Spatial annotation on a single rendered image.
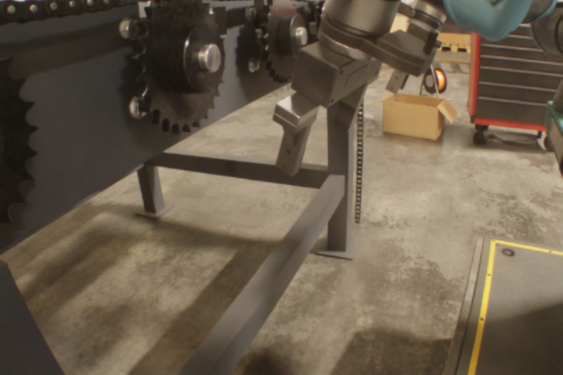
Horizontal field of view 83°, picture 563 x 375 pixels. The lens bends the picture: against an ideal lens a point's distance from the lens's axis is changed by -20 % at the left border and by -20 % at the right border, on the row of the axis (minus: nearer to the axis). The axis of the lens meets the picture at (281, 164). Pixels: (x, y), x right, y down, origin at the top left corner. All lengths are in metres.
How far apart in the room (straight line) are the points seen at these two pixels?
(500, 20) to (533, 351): 0.66
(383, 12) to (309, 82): 0.11
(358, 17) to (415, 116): 2.46
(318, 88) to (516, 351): 0.63
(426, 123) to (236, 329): 2.29
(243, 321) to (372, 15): 0.62
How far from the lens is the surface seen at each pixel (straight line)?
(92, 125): 0.42
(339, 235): 1.51
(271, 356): 1.17
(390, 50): 0.39
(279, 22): 0.69
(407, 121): 2.87
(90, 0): 0.35
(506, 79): 2.74
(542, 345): 0.86
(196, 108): 0.48
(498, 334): 0.85
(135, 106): 0.45
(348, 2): 0.39
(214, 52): 0.44
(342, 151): 1.35
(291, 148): 0.44
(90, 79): 0.42
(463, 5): 0.32
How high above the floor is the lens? 0.90
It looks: 22 degrees down
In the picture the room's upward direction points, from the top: 3 degrees counter-clockwise
